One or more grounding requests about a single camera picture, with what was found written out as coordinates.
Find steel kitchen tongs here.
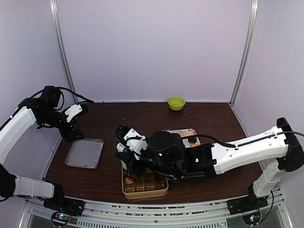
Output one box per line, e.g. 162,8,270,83
115,143,129,170

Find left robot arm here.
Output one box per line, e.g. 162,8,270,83
0,85,90,211

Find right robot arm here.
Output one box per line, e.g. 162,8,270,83
115,118,304,210

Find silver tin lid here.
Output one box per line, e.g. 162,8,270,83
65,138,104,169

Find gold cookie tin box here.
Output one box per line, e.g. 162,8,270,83
122,168,169,200

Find floral cookie tray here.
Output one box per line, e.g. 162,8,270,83
166,128,201,148

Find green plastic bowl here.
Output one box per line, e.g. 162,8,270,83
168,97,186,111

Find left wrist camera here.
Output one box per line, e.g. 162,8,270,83
64,104,88,123

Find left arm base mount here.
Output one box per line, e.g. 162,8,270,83
40,198,85,227

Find front aluminium rail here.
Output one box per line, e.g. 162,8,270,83
17,188,294,228

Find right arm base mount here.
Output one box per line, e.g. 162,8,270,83
227,197,268,226

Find left aluminium frame post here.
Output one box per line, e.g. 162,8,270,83
49,0,76,92

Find aluminium frame post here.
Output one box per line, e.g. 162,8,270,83
49,0,76,92
229,0,260,107

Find right aluminium frame post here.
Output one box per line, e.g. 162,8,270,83
229,0,260,107

